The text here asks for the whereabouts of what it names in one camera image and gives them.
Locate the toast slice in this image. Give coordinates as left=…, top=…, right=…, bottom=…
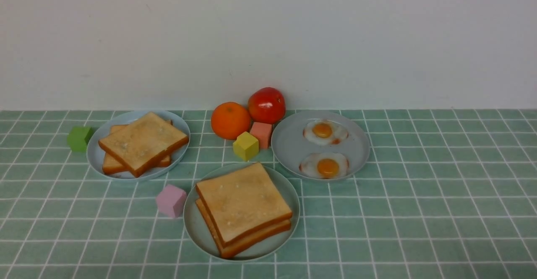
left=102, top=124, right=172, bottom=175
left=98, top=112, right=190, bottom=177
left=196, top=162, right=293, bottom=246
left=196, top=198, right=292, bottom=259

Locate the salmon pink cube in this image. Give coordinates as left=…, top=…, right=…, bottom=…
left=249, top=122, right=273, bottom=150

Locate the red tomato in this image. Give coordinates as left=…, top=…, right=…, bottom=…
left=247, top=87, right=286, bottom=125

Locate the grey-blue egg plate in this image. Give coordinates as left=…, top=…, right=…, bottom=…
left=271, top=110, right=371, bottom=182

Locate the yellow cube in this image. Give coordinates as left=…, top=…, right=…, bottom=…
left=233, top=132, right=260, bottom=161

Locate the orange fruit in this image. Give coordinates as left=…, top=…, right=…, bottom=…
left=210, top=102, right=252, bottom=140

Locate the back fried egg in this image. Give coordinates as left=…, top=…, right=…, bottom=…
left=302, top=120, right=349, bottom=146

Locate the fried egg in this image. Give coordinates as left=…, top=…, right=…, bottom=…
left=299, top=151, right=349, bottom=180
left=302, top=120, right=349, bottom=146

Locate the front fried egg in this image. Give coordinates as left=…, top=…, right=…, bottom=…
left=299, top=151, right=349, bottom=180

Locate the green plate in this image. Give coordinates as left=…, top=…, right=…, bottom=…
left=184, top=163, right=301, bottom=263

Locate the grey-blue bread plate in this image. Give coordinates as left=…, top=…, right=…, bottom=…
left=86, top=110, right=190, bottom=182

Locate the green cube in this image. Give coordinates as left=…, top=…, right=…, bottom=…
left=67, top=126, right=94, bottom=152

